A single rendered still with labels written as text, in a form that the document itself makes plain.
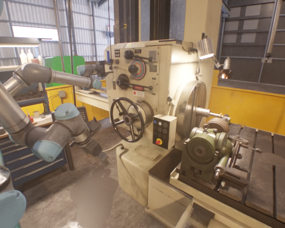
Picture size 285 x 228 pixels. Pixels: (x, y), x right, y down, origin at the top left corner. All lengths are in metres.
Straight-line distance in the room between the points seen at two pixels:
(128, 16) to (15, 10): 12.62
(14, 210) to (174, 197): 1.43
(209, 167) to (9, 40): 2.54
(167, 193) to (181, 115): 0.86
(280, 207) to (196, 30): 1.57
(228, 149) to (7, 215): 1.06
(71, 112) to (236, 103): 3.25
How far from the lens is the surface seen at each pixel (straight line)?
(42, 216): 2.43
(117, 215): 2.14
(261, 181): 1.34
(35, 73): 1.01
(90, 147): 0.63
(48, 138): 0.51
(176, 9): 1.90
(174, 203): 1.73
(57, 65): 4.90
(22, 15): 14.51
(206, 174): 1.12
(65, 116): 0.53
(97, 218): 2.16
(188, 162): 1.13
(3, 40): 2.51
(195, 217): 1.29
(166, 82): 1.13
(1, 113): 0.56
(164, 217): 2.05
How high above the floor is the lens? 1.77
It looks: 21 degrees down
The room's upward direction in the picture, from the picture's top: straight up
